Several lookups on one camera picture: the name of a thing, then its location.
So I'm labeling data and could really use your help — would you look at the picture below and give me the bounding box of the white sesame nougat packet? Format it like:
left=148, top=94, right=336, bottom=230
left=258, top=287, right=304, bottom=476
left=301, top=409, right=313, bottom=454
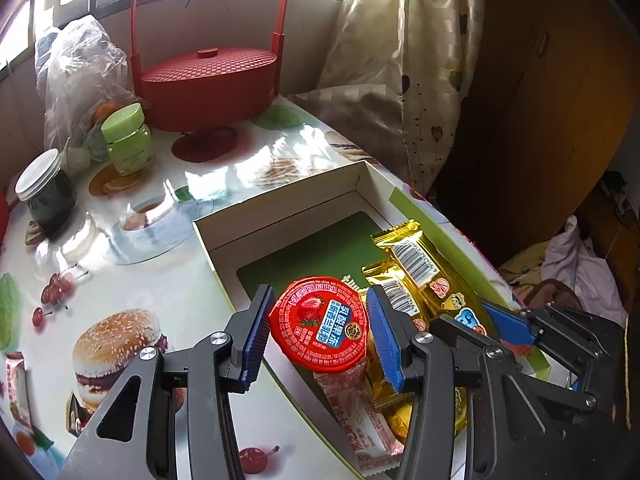
left=6, top=352, right=32, bottom=432

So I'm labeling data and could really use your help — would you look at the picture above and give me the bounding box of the floral cream curtain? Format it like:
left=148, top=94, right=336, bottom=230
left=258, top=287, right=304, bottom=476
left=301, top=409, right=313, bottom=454
left=291, top=0, right=485, bottom=195

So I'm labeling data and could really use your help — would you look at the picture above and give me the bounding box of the red basket with handle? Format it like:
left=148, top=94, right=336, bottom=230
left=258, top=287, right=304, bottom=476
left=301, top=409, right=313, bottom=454
left=130, top=0, right=288, bottom=131

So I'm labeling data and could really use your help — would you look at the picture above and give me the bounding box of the long gold snack bar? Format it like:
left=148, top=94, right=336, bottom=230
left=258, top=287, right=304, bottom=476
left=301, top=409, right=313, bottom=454
left=372, top=220, right=498, bottom=337
left=362, top=259, right=466, bottom=439

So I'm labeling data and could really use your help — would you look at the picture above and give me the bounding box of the green lidded jar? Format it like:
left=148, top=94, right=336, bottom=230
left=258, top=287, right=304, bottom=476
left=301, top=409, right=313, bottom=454
left=101, top=103, right=154, bottom=176

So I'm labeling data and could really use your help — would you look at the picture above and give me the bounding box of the green white gift box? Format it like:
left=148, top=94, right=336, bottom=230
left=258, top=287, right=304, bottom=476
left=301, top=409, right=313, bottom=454
left=191, top=160, right=551, bottom=478

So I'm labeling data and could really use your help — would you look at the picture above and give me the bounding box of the clear plastic bag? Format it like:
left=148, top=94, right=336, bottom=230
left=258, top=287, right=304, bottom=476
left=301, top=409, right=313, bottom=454
left=35, top=14, right=137, bottom=177

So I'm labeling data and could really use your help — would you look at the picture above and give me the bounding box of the yellow peanut candy packet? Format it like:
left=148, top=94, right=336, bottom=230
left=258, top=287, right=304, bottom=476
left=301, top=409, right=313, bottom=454
left=383, top=400, right=412, bottom=444

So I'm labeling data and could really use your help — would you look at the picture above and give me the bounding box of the dark jar white lid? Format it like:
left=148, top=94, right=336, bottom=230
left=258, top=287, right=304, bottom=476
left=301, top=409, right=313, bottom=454
left=15, top=148, right=76, bottom=237

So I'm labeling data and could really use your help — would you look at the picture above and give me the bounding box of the orange jelly cup red lid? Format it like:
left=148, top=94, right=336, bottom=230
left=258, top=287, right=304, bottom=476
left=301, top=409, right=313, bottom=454
left=268, top=276, right=369, bottom=393

